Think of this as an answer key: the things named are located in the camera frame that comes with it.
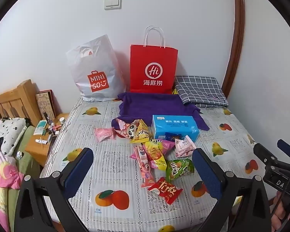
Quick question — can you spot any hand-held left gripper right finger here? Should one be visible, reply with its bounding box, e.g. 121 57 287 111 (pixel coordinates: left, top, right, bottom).
192 147 275 232

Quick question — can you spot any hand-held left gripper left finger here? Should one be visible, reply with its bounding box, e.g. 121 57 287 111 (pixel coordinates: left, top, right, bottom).
14 147 94 232

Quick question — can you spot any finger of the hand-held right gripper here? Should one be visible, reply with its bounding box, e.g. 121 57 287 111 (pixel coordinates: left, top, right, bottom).
277 139 290 157
253 143 277 167

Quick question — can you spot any green snack packet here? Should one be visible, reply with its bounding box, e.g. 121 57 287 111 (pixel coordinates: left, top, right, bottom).
165 158 195 182

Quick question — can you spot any pink white snack packet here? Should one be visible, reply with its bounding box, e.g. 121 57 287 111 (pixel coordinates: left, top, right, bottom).
174 135 197 158

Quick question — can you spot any red snack packet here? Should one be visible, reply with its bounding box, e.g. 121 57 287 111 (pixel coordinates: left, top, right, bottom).
147 177 184 205

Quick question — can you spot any plain pink snack packet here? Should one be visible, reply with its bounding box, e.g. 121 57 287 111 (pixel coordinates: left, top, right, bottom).
94 127 115 142

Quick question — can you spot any dark blue snack packet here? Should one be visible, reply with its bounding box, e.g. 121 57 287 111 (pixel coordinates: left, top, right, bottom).
163 132 184 142

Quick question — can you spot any yellow pink snack bag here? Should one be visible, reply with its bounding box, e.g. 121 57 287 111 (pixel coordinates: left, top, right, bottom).
141 139 176 172

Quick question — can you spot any long pink snack packet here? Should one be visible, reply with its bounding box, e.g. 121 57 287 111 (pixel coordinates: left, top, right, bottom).
130 145 155 189

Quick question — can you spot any pink panda snack packet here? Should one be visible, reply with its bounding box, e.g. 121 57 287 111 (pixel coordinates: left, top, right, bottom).
115 119 138 139

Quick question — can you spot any yellow triangular snack packet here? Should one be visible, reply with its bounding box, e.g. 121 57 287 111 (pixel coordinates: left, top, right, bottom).
130 119 151 143

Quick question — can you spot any person's right hand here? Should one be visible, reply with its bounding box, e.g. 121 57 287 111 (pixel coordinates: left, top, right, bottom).
272 192 290 231

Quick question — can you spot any wooden nightstand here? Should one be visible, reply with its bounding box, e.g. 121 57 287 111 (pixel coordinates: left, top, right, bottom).
25 113 69 167

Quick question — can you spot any blue tissue pack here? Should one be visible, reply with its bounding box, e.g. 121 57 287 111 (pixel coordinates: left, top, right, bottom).
152 115 200 142

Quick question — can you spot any teal white box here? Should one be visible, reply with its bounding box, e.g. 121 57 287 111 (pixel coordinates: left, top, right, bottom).
34 120 48 136

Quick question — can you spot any pink star print cloth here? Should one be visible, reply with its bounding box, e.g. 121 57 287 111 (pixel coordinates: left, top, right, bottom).
0 151 25 189

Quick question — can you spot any patterned brown box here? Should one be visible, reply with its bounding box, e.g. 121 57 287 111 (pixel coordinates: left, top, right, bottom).
36 90 56 121

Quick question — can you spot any white black patterned pillow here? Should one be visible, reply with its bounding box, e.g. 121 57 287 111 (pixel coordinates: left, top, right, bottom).
0 117 29 155

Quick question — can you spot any grey checked folded cloth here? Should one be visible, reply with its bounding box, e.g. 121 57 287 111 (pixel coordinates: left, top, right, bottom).
174 76 229 108

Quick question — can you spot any purple towel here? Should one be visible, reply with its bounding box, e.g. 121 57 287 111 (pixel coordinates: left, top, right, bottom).
111 92 209 131

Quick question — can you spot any wooden headboard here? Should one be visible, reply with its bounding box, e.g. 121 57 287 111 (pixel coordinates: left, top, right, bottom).
0 79 43 126

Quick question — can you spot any white plastic shopping bag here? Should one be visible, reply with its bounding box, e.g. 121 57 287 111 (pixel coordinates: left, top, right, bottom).
66 34 126 102

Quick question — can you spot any red paper bag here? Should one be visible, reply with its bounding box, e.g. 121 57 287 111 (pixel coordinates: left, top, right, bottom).
130 26 179 94

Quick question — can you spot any brown wooden door frame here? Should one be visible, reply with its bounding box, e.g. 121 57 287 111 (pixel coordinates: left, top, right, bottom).
221 0 247 99

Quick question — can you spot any white light switch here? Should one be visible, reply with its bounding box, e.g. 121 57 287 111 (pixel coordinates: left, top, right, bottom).
104 0 122 10

